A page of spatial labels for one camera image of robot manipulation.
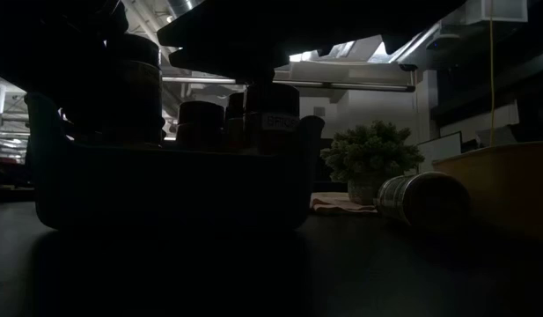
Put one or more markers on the spice jar purple label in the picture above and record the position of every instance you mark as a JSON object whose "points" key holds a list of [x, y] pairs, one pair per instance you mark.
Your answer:
{"points": [[137, 101]]}

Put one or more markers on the long horizontal metal rail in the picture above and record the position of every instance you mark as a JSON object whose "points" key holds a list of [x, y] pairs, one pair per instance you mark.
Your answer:
{"points": [[363, 86]]}

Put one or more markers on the teal plastic bin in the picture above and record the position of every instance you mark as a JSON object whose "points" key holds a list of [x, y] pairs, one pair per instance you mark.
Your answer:
{"points": [[165, 193]]}

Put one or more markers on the round silver duct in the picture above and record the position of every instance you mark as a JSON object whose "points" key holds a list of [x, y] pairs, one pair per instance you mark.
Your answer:
{"points": [[178, 6]]}

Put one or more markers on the pink cloth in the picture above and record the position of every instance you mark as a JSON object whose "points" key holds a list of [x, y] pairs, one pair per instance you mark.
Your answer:
{"points": [[337, 203]]}

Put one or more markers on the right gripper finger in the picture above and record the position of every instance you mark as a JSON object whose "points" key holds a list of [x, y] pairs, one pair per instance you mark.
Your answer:
{"points": [[236, 26], [236, 59]]}

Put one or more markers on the black lid labelled spice jar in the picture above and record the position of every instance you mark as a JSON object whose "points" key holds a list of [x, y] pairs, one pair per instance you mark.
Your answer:
{"points": [[273, 136]]}

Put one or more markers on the white board black frame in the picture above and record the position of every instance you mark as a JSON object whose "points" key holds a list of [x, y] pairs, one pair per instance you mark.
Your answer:
{"points": [[440, 152]]}

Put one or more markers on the yellow-orange plastic bin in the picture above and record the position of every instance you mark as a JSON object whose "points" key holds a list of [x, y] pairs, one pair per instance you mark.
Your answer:
{"points": [[508, 189]]}

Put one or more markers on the green potted plant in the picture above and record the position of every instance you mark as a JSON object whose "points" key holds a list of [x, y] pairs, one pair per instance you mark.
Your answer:
{"points": [[370, 154]]}

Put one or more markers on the white ceiling box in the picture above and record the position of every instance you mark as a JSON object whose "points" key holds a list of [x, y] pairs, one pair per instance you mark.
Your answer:
{"points": [[500, 11]]}

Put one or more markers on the spice jar olive contents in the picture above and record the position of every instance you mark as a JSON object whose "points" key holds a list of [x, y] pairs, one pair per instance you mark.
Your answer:
{"points": [[423, 198]]}

